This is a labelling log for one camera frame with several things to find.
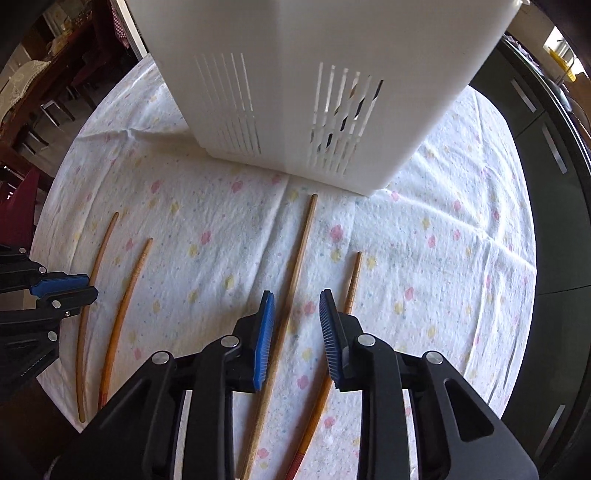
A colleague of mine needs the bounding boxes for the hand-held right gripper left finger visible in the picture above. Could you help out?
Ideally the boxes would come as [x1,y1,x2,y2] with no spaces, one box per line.
[51,290,276,480]

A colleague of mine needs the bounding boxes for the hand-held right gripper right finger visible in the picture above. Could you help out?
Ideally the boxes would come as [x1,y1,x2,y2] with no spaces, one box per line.
[320,289,539,480]

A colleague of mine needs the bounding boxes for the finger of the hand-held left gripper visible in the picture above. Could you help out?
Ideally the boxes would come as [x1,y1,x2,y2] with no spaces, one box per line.
[0,286,99,330]
[0,246,91,297]

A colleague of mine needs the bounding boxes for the light wooden chopstick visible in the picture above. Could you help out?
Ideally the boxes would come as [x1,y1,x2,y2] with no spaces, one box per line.
[238,194,319,480]
[75,211,121,423]

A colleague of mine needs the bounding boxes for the red-ended wooden chopstick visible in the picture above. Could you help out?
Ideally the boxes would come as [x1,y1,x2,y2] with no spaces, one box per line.
[284,250,363,480]
[97,237,154,409]

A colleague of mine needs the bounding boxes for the white plastic utensil holder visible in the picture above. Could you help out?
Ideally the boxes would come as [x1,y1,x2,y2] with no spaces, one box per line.
[124,0,525,197]

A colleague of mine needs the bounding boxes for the black plastic fork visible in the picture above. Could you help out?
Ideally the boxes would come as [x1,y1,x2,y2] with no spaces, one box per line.
[311,79,385,155]

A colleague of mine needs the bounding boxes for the red chair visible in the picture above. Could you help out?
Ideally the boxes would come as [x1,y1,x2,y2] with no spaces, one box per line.
[0,168,42,250]

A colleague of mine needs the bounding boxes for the floral white tablecloth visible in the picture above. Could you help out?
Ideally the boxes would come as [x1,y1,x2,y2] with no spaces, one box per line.
[28,53,539,480]

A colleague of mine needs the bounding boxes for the dark wooden chair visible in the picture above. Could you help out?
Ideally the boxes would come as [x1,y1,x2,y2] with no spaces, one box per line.
[28,69,95,153]

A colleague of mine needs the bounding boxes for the white lace table cloth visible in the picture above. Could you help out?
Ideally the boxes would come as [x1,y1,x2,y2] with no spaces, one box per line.
[0,59,48,112]

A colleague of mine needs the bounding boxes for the wooden dining table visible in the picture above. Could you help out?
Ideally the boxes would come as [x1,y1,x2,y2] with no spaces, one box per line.
[0,18,118,153]

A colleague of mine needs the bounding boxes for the green base cabinets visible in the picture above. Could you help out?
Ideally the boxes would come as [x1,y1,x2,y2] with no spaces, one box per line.
[471,37,591,462]

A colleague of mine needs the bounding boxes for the red checked apron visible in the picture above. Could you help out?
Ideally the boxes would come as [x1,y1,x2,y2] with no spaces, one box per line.
[110,0,136,49]

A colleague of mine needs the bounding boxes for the yellow soap basket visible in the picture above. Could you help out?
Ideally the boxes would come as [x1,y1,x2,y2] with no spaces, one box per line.
[547,44,581,84]

